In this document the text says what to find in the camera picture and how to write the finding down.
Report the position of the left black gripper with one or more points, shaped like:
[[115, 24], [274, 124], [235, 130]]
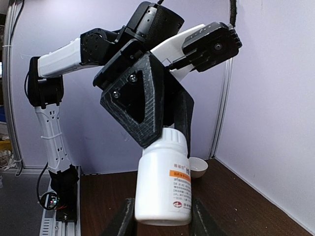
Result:
[[138, 92]]

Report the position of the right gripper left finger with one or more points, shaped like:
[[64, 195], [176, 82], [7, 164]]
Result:
[[123, 223]]

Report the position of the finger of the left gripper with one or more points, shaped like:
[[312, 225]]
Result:
[[183, 111]]

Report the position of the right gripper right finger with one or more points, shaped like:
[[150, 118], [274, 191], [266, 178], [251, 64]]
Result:
[[202, 223]]

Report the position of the taller bottle white cap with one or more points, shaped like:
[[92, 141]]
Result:
[[171, 139]]

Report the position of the taller small white bottle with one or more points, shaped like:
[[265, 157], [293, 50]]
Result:
[[163, 190]]

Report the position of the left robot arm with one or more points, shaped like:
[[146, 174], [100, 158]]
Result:
[[150, 24]]

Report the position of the plain white bowl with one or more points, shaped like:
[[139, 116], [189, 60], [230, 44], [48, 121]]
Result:
[[198, 167]]

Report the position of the left aluminium frame post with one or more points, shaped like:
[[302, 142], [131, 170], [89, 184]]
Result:
[[222, 107]]

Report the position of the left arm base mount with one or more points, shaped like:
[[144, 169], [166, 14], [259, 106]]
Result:
[[63, 197]]

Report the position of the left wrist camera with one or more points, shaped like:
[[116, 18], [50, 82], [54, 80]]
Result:
[[199, 48]]

